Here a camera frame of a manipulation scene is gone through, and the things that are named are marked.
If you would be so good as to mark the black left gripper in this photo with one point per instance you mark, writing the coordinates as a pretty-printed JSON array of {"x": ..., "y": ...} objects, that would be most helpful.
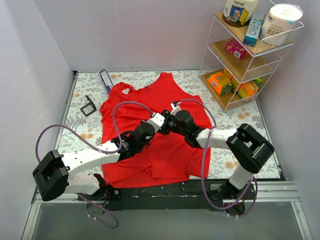
[{"x": 170, "y": 123}]

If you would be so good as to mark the white toilet paper roll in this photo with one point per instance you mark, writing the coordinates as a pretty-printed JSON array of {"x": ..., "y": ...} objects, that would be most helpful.
[{"x": 279, "y": 21}]

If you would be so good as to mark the blue toothpaste box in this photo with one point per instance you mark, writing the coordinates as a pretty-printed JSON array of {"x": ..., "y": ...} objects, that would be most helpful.
[{"x": 254, "y": 29}]

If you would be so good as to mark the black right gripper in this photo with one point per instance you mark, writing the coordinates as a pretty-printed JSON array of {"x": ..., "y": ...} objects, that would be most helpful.
[{"x": 180, "y": 125}]

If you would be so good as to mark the orange box on shelf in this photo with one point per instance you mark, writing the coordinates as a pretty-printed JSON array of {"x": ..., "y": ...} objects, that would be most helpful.
[{"x": 247, "y": 90}]

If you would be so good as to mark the red tank top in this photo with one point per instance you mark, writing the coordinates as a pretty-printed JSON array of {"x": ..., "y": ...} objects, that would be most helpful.
[{"x": 169, "y": 159}]

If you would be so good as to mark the black brooch box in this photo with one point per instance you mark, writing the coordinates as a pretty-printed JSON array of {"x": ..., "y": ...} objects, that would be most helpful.
[{"x": 89, "y": 108}]

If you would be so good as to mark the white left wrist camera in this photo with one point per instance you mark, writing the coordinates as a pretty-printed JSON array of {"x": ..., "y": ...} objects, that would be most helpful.
[{"x": 157, "y": 120}]

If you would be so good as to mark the floral patterned table mat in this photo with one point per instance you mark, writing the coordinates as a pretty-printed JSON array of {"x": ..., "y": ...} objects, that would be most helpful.
[{"x": 81, "y": 133}]

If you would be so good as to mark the orange green snack box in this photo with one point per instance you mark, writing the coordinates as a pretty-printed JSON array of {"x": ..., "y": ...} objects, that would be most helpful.
[{"x": 220, "y": 83}]

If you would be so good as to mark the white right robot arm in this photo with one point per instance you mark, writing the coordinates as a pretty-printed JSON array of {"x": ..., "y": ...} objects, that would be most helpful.
[{"x": 248, "y": 146}]

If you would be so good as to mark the purple rectangular box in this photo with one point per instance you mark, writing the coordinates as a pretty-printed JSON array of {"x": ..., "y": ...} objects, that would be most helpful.
[{"x": 106, "y": 79}]

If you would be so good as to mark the cartoon toilet paper pack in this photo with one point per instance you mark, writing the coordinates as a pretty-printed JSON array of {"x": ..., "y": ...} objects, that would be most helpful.
[{"x": 238, "y": 13}]

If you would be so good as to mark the aluminium frame rail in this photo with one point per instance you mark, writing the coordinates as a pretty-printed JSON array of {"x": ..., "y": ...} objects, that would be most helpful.
[{"x": 277, "y": 214}]

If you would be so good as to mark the white wire shelf rack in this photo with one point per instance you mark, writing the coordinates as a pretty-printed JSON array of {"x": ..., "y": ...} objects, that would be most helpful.
[{"x": 261, "y": 60}]

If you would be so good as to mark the pink tissue box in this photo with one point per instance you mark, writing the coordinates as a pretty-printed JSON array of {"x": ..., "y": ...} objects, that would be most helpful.
[{"x": 235, "y": 48}]

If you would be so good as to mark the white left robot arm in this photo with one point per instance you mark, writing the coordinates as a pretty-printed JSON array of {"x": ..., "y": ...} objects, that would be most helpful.
[{"x": 57, "y": 173}]

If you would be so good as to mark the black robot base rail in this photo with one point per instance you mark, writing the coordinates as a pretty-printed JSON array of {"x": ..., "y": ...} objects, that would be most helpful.
[{"x": 186, "y": 195}]

